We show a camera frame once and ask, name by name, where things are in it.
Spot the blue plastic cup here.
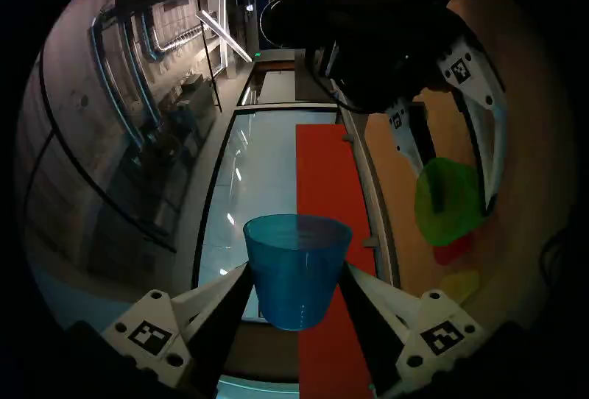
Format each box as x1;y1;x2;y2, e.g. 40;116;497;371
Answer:
242;213;354;331

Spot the green plastic cup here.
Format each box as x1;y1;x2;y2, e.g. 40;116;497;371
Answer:
414;157;487;247

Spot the black cable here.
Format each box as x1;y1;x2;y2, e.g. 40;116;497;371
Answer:
305;46;367;114

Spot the red plastic cup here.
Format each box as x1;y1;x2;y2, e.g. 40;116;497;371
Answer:
434;228;481;266

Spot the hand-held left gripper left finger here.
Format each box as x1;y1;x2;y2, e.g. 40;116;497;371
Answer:
100;262;254;399

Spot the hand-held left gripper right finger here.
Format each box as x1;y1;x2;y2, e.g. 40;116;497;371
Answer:
339;263;488;399

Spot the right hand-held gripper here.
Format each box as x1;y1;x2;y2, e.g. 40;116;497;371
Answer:
264;0;509;217

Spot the yellow plastic cup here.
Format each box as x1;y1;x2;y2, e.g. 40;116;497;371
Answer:
439;269;481;304

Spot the red desk screen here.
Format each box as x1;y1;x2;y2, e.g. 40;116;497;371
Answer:
294;110;402;399

